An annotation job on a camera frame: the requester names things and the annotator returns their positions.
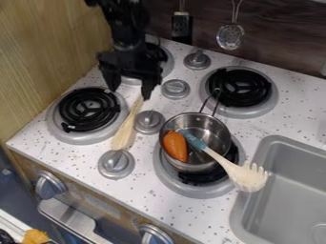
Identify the toy sink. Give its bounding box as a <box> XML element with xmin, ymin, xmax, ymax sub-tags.
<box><xmin>228</xmin><ymin>134</ymin><xmax>326</xmax><ymax>244</ymax></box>

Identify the cream wooden spoon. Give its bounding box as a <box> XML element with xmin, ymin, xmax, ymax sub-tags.
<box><xmin>109</xmin><ymin>93</ymin><xmax>147</xmax><ymax>153</ymax></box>

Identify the yellow toy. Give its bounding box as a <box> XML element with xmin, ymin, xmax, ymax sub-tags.
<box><xmin>20</xmin><ymin>229</ymin><xmax>52</xmax><ymax>244</ymax></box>

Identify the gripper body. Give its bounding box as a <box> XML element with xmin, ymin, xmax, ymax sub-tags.
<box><xmin>95</xmin><ymin>41</ymin><xmax>170</xmax><ymax>82</ymax></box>

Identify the black spatula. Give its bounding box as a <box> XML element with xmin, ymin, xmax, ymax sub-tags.
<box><xmin>169</xmin><ymin>0</ymin><xmax>195</xmax><ymax>46</ymax></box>

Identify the toy stove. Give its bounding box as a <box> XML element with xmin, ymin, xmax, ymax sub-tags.
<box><xmin>44</xmin><ymin>33</ymin><xmax>280</xmax><ymax>200</ymax></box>

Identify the silver slotted ladle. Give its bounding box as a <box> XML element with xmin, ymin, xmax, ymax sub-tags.
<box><xmin>214</xmin><ymin>0</ymin><xmax>248</xmax><ymax>51</ymax></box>

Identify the orange toy carrot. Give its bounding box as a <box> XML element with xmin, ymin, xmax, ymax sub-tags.
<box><xmin>161</xmin><ymin>130</ymin><xmax>191</xmax><ymax>164</ymax></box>

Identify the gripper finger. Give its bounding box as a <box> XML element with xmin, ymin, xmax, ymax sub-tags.
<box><xmin>97</xmin><ymin>62</ymin><xmax>125</xmax><ymax>93</ymax></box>
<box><xmin>139</xmin><ymin>74</ymin><xmax>166</xmax><ymax>101</ymax></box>

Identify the silver pot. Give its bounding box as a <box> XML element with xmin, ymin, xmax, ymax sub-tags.
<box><xmin>157</xmin><ymin>87</ymin><xmax>234</xmax><ymax>173</ymax></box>

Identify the cream pasta spoon blue handle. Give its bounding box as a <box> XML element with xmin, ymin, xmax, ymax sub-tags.
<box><xmin>174</xmin><ymin>128</ymin><xmax>271</xmax><ymax>194</ymax></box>

